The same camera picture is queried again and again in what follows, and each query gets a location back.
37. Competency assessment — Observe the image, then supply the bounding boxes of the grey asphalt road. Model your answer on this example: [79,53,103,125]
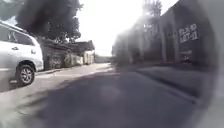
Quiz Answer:
[0,62,224,128]

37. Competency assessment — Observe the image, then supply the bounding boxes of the grey pavement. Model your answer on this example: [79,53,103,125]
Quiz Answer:
[134,64,216,102]

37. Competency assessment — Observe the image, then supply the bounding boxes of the tall thin tree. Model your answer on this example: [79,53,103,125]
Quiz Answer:
[141,0,164,20]

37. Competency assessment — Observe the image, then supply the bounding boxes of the large dark tree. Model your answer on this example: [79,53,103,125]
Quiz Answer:
[14,0,84,44]

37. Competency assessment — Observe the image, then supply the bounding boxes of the dark building with white lettering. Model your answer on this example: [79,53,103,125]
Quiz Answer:
[111,0,221,68]

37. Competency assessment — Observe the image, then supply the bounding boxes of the white car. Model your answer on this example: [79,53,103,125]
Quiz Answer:
[0,20,45,89]

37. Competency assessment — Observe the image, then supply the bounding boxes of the low wall with buildings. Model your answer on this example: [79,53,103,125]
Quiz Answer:
[35,36,97,72]

